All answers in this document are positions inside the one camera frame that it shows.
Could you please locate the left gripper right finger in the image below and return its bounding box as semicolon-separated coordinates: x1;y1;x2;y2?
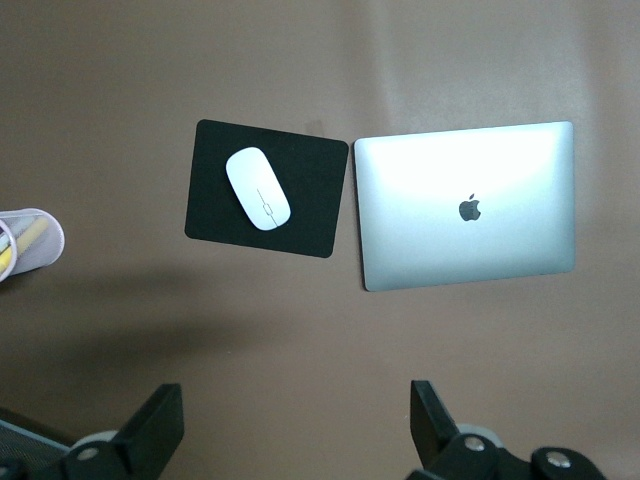
407;379;610;480

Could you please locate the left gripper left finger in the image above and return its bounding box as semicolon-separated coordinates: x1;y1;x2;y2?
0;382;186;480

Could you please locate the grey laptop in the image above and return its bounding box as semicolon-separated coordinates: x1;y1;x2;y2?
353;120;576;294

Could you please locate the grey mesh desk organizer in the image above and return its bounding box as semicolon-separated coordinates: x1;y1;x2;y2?
0;405;69;454

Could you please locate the pink mesh pen cup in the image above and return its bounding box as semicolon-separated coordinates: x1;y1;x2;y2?
0;207;66;286

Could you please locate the yellow highlighter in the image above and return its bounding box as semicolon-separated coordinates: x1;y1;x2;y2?
0;214;50;271

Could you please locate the white computer mouse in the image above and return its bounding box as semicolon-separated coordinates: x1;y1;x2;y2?
224;146;292;232

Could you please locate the black mouse pad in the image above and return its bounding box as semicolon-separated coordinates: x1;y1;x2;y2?
183;118;350;260

